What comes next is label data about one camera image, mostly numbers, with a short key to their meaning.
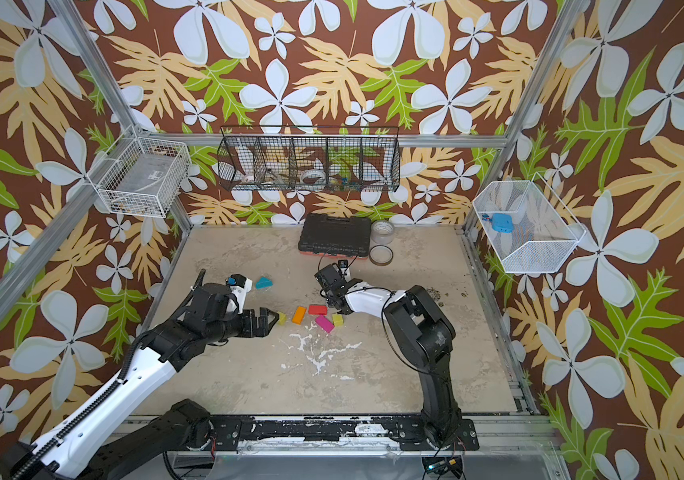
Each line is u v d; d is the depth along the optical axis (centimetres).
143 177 86
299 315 95
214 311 58
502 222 86
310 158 97
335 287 78
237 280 68
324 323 94
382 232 119
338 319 92
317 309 97
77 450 40
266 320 68
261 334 67
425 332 52
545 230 77
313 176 99
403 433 74
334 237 112
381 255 111
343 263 88
